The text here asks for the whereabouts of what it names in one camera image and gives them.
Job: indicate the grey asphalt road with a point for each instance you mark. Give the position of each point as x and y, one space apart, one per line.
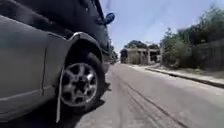
156 100

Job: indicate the tan building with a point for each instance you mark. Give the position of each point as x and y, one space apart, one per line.
138 56

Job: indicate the concrete sidewalk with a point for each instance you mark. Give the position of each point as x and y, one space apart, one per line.
196 76

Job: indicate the dark van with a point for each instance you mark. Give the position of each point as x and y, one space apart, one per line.
36 56

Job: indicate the grey boundary wall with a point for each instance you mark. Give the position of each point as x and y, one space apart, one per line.
210 55

